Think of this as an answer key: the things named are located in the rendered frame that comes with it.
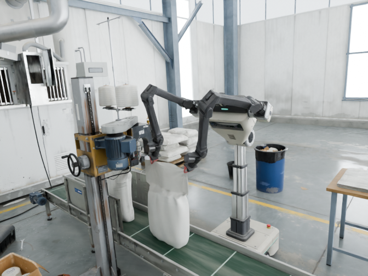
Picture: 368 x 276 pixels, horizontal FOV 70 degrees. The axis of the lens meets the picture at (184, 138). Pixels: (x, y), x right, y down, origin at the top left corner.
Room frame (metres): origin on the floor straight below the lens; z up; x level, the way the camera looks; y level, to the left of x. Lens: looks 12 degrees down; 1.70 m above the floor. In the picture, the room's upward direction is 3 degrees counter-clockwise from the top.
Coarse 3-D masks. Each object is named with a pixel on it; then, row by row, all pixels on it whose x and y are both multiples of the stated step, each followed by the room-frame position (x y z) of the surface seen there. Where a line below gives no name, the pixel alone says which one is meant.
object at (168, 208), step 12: (156, 168) 2.11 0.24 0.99; (168, 168) 1.96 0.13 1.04; (180, 168) 1.91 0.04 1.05; (156, 180) 2.12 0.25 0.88; (168, 180) 1.96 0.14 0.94; (180, 180) 1.92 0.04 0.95; (156, 192) 2.02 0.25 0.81; (168, 192) 1.97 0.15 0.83; (180, 192) 1.92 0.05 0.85; (156, 204) 2.01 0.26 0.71; (168, 204) 1.90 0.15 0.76; (180, 204) 1.88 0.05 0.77; (156, 216) 2.01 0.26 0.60; (168, 216) 1.91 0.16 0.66; (180, 216) 1.87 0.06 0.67; (156, 228) 2.01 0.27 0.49; (168, 228) 1.92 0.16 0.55; (180, 228) 1.87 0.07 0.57; (168, 240) 1.92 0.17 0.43; (180, 240) 1.87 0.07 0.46
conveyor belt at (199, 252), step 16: (64, 192) 3.16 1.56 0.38; (128, 224) 2.30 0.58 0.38; (144, 224) 2.29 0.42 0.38; (144, 240) 2.02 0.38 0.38; (160, 240) 2.01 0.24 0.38; (192, 240) 1.98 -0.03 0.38; (208, 240) 1.97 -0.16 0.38; (176, 256) 1.79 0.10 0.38; (192, 256) 1.78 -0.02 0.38; (208, 256) 1.77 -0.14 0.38; (224, 256) 1.76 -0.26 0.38; (240, 256) 1.75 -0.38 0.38; (208, 272) 1.60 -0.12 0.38; (224, 272) 1.59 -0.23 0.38; (240, 272) 1.59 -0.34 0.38; (256, 272) 1.58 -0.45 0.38; (272, 272) 1.57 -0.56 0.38
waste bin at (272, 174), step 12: (264, 144) 4.03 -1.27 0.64; (276, 144) 3.98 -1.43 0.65; (264, 156) 3.62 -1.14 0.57; (276, 156) 3.58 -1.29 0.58; (264, 168) 3.64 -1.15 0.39; (276, 168) 3.60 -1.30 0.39; (264, 180) 3.65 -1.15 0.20; (276, 180) 3.61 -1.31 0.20; (264, 192) 3.66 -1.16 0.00; (276, 192) 3.62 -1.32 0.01
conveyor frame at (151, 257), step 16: (48, 192) 3.09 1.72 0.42; (64, 208) 2.86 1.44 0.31; (144, 208) 2.58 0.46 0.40; (128, 240) 2.04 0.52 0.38; (224, 240) 1.92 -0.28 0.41; (144, 256) 1.91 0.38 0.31; (160, 256) 1.75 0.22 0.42; (256, 256) 1.73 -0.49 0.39; (176, 272) 1.67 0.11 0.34; (192, 272) 1.56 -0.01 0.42; (288, 272) 1.57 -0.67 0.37; (304, 272) 1.51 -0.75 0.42
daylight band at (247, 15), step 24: (144, 0) 7.74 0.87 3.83; (192, 0) 9.29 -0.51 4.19; (216, 0) 10.32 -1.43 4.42; (240, 0) 10.53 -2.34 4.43; (264, 0) 9.91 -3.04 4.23; (288, 0) 9.37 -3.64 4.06; (312, 0) 8.87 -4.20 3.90; (336, 0) 8.43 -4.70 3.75; (360, 0) 8.02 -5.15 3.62; (240, 24) 10.53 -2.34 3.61
